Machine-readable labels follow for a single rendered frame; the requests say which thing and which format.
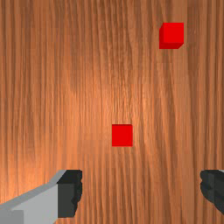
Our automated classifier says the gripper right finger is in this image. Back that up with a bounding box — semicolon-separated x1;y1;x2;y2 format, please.
199;169;224;217

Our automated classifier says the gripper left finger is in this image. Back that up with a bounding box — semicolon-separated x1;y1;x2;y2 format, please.
0;169;83;224

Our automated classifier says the red cube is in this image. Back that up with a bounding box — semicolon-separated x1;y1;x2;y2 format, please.
158;22;185;50
111;123;134;148

